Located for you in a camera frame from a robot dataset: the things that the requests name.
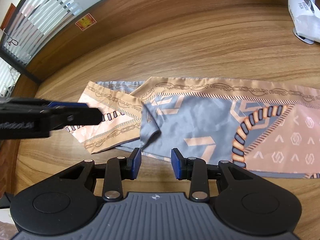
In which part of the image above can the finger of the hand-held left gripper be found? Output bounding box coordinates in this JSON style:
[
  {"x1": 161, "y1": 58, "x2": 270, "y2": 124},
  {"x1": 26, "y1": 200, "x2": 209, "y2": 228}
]
[
  {"x1": 49, "y1": 107, "x2": 103, "y2": 131},
  {"x1": 47, "y1": 101, "x2": 88, "y2": 109}
]

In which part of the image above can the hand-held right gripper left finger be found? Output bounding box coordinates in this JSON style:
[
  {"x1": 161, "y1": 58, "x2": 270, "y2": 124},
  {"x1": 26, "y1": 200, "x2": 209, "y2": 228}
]
[{"x1": 59, "y1": 148, "x2": 142, "y2": 201}]

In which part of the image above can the metal hook with cord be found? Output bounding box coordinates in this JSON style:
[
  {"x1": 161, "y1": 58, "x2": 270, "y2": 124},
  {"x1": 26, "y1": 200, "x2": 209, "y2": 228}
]
[{"x1": 2, "y1": 28, "x2": 19, "y2": 47}]

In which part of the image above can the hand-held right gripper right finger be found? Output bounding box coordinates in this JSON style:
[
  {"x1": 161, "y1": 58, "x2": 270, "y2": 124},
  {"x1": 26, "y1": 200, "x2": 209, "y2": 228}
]
[{"x1": 171, "y1": 148, "x2": 253, "y2": 202}]

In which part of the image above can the white plastic bag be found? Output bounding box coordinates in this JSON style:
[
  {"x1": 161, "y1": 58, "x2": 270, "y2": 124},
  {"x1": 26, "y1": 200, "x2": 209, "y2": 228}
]
[{"x1": 287, "y1": 0, "x2": 320, "y2": 43}]

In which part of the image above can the grey round stand base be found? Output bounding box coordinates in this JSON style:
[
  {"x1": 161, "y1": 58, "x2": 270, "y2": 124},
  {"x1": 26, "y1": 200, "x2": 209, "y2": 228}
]
[{"x1": 292, "y1": 28, "x2": 315, "y2": 45}]

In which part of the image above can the pink and grey printed scarf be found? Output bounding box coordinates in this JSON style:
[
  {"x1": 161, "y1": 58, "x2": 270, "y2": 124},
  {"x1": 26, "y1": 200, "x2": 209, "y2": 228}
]
[{"x1": 65, "y1": 76, "x2": 320, "y2": 180}]

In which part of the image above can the pink patterned cloth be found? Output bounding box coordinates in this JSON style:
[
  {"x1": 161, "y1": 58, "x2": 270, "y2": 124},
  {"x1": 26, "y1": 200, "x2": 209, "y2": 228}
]
[{"x1": 0, "y1": 220, "x2": 19, "y2": 240}]

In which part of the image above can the glass and wood desk partition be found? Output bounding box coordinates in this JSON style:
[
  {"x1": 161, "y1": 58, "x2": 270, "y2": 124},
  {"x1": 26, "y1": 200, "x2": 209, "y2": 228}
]
[
  {"x1": 0, "y1": 57, "x2": 38, "y2": 101},
  {"x1": 0, "y1": 0, "x2": 292, "y2": 83}
]

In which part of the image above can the red certificate sticker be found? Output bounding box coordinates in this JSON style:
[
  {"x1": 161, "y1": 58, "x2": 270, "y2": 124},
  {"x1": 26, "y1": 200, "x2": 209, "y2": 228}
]
[{"x1": 75, "y1": 13, "x2": 97, "y2": 32}]

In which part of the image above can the brown door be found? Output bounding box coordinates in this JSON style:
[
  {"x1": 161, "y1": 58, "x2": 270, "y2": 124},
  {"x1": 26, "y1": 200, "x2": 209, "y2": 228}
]
[{"x1": 0, "y1": 3, "x2": 16, "y2": 30}]

